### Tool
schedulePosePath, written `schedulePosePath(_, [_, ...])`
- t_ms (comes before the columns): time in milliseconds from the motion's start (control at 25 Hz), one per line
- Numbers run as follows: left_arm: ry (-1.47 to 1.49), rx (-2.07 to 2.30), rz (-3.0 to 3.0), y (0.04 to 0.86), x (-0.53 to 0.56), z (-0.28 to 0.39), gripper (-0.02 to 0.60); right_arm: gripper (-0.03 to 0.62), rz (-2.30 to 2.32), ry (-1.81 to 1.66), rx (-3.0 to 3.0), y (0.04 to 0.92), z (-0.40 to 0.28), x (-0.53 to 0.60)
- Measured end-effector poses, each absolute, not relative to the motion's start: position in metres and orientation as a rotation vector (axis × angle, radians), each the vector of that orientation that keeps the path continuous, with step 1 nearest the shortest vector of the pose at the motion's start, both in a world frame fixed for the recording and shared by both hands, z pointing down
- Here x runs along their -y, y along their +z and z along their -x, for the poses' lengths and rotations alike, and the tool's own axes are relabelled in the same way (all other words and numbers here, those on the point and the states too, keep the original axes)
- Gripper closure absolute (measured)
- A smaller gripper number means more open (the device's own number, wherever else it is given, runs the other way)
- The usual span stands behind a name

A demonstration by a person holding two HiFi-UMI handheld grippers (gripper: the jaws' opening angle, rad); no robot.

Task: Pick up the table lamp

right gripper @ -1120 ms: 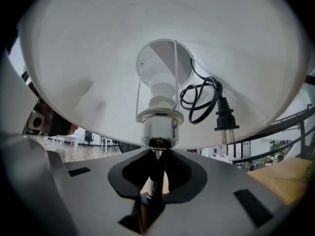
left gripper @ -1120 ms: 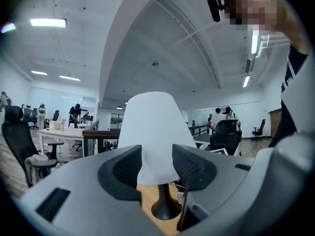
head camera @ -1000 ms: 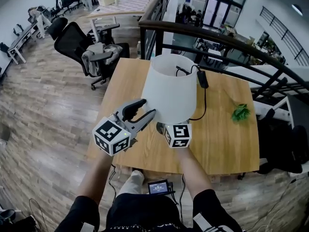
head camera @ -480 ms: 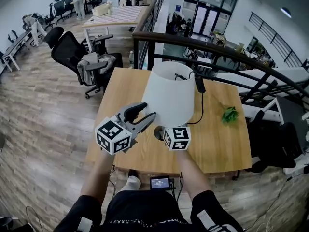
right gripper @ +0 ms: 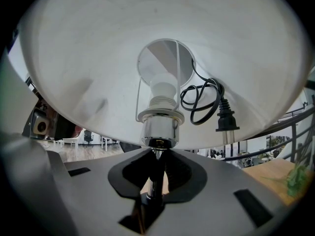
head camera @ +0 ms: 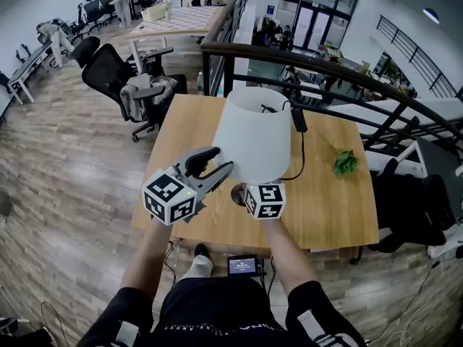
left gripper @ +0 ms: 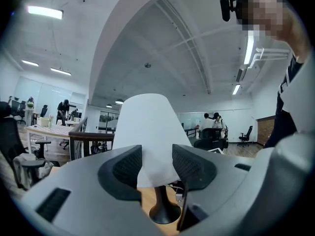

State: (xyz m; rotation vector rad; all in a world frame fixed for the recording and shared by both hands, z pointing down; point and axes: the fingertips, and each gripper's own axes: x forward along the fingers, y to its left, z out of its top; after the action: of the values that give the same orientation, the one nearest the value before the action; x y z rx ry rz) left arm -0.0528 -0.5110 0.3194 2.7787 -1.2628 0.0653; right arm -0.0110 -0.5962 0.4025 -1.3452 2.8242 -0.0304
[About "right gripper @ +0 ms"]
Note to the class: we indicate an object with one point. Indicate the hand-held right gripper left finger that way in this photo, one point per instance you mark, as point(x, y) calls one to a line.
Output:
point(98, 193)

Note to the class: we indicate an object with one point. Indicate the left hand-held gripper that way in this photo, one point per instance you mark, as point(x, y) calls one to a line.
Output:
point(40, 124)

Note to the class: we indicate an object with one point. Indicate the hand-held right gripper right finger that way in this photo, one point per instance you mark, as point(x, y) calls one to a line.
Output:
point(216, 178)

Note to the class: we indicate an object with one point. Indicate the white shade table lamp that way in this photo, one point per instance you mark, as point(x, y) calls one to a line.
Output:
point(98, 45)

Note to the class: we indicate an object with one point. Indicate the black office chair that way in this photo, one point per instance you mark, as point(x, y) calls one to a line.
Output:
point(88, 136)

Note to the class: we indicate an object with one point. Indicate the white table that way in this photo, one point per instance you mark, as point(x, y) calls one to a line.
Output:
point(108, 141)

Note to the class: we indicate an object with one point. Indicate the green plant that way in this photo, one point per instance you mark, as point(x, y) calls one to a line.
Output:
point(295, 178)

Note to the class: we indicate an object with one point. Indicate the black metal railing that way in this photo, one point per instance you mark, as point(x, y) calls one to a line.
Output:
point(283, 134)

